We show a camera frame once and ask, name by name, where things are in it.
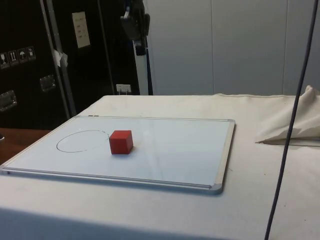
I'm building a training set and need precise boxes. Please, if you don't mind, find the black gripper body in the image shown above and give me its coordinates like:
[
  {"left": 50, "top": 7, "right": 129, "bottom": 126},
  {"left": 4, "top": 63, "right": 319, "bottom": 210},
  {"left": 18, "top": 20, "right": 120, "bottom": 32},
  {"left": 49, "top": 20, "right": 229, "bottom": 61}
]
[{"left": 127, "top": 0, "right": 146, "bottom": 16}]

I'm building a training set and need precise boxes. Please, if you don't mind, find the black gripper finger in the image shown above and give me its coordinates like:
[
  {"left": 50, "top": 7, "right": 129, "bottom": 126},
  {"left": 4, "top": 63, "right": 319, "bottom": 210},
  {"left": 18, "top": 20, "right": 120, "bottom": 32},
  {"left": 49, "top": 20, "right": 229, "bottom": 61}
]
[
  {"left": 120, "top": 13, "right": 138, "bottom": 39},
  {"left": 136, "top": 11, "right": 151, "bottom": 47}
]

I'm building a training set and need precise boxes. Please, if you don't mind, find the red cube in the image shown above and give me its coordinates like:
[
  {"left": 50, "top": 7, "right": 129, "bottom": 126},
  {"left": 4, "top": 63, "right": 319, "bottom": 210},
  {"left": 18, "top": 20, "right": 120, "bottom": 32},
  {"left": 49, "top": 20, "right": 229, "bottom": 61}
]
[{"left": 109, "top": 129, "right": 134, "bottom": 155}]

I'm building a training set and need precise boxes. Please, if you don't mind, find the pale locker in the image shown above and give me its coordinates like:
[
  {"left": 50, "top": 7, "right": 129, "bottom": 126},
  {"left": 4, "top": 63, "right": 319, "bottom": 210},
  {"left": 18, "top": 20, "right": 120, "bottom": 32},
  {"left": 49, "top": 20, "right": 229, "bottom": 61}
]
[
  {"left": 212, "top": 0, "right": 288, "bottom": 96},
  {"left": 147, "top": 0, "right": 215, "bottom": 96},
  {"left": 286, "top": 0, "right": 320, "bottom": 95}
]

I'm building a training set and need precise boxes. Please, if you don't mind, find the black cabinet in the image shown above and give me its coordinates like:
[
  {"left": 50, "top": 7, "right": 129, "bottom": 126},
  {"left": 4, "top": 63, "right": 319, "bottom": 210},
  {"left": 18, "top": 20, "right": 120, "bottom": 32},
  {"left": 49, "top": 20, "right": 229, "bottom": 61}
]
[{"left": 0, "top": 0, "right": 141, "bottom": 131}]

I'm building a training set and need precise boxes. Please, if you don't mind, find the white and blue upright post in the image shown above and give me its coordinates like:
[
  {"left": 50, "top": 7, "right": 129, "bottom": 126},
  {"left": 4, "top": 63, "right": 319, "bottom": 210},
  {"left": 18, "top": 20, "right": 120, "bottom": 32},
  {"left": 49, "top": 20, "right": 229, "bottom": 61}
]
[{"left": 134, "top": 39, "right": 154, "bottom": 96}]

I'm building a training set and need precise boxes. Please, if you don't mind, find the white wall socket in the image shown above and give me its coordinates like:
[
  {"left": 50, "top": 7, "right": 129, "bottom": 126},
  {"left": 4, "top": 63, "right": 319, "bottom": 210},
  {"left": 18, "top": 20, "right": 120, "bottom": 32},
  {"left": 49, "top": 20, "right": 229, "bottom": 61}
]
[{"left": 115, "top": 83, "right": 132, "bottom": 94}]

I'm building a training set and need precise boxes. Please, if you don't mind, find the white whiteboard with metal frame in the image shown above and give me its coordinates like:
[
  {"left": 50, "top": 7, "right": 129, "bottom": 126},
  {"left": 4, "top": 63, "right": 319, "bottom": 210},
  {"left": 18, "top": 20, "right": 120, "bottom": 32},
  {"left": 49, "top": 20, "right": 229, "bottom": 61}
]
[{"left": 0, "top": 116, "right": 236, "bottom": 196}]

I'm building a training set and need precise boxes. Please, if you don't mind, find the black cable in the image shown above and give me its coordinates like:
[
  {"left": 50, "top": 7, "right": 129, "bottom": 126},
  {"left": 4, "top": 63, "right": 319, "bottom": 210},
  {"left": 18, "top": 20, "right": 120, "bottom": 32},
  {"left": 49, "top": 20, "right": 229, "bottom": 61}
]
[{"left": 263, "top": 0, "right": 318, "bottom": 240}]

